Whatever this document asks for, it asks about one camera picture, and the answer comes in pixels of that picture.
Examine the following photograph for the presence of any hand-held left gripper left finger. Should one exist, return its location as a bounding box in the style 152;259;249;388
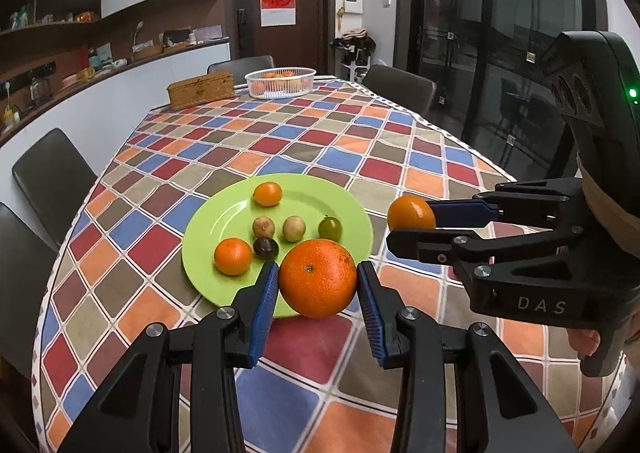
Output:
57;260;279;453

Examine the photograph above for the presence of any person's right hand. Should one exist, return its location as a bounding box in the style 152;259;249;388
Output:
567;328;602;360

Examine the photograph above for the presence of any pile of tangerines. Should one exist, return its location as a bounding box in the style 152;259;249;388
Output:
252;70;311;94

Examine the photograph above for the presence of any glass jug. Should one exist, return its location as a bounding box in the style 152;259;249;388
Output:
29;75;49;104

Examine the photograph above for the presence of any black framed glass sliding door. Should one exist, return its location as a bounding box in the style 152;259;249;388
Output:
399;0;610;186

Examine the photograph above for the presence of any colourful checkered tablecloth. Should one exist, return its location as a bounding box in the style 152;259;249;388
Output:
30;75;626;453

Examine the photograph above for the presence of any large orange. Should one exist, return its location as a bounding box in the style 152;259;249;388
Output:
278;239;359;319

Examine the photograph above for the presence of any teal box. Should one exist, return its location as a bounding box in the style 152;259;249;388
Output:
90;43;114;69

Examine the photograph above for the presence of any green plate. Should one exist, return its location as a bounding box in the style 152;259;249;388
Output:
181;174;375;319

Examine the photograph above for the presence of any wooden wall shelf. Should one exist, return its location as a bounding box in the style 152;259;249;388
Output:
0;0;104;40

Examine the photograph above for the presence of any medium orange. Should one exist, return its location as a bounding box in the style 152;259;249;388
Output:
387;195;437;232
214;237;254;276

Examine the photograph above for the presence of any white sideboard counter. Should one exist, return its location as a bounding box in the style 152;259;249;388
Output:
0;37;232;150

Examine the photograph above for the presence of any white plastic basket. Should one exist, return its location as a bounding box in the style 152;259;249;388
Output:
244;67;317;100

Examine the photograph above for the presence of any cluttered white rack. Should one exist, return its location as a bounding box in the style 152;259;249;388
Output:
329;27;377;83

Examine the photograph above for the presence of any small orange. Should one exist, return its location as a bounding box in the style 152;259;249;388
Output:
253;182;283;207

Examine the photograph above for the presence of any dark purple plum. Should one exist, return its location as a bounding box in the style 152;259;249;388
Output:
252;238;279;261

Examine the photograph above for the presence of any dark leather chair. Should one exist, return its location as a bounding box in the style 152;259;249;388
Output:
0;203;59;379
362;65;437;116
11;128;98;250
207;55;276;76

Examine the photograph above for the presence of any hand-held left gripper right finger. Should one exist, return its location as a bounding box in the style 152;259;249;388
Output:
356;260;581;453

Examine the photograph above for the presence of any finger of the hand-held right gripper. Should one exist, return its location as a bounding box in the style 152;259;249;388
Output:
386;228;584;267
429;178;586;230

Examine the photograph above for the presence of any woven wicker box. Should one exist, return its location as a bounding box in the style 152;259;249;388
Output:
166;71;236;110

